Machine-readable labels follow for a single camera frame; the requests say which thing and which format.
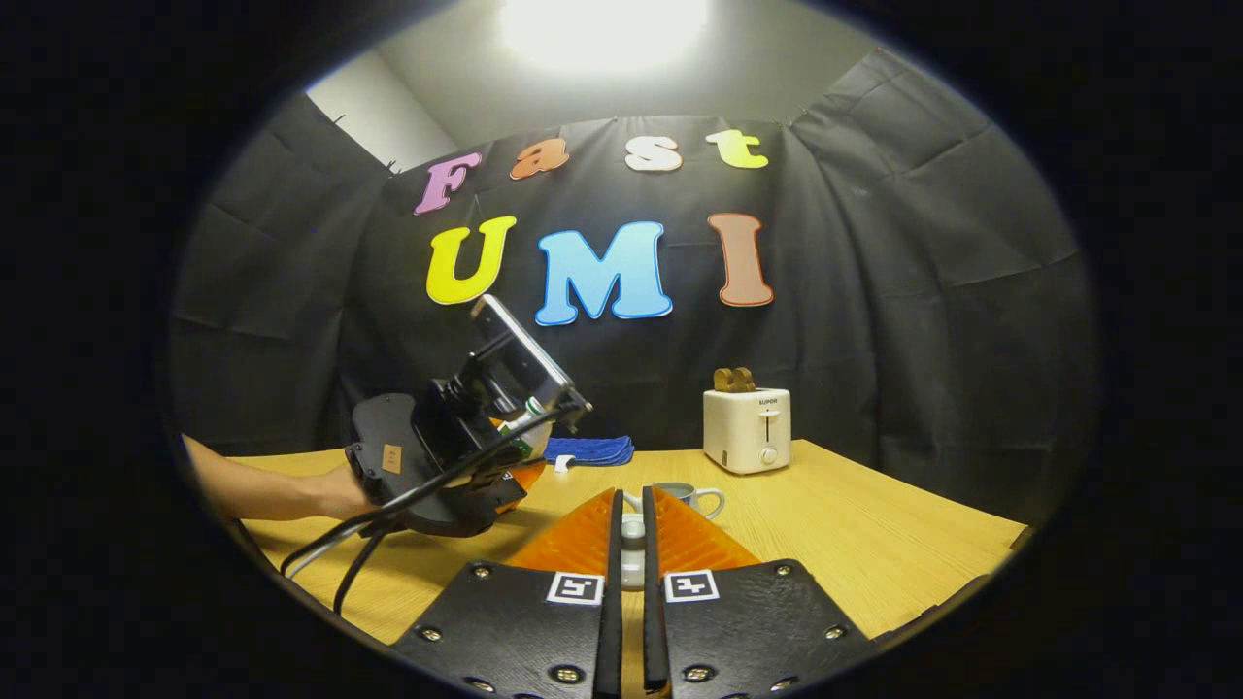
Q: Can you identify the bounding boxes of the black backdrop cloth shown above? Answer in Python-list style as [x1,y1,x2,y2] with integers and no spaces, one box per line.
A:
[167,49,1103,530]

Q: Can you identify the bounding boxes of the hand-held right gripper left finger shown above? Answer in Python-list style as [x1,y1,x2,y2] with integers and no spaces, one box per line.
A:
[391,487,624,699]

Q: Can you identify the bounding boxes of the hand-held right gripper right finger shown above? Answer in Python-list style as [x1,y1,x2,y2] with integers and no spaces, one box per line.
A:
[641,485,875,698]

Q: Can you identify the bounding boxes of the black cable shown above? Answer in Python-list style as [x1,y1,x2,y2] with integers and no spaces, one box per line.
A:
[280,406,569,581]
[333,524,389,615]

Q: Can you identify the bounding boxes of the ceiling light panel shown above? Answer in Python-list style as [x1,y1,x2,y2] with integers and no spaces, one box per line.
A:
[497,0,710,74]

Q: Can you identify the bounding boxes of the white toaster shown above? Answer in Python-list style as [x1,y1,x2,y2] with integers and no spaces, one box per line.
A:
[703,388,792,475]

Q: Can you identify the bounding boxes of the white blue-patterned teacup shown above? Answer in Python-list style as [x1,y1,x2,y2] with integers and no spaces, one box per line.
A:
[621,482,727,520]

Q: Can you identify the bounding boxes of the blue folded towel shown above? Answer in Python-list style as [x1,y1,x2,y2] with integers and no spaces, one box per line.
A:
[544,436,635,469]

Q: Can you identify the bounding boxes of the white teacup lid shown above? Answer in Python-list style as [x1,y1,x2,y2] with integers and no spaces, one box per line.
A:
[620,513,648,590]

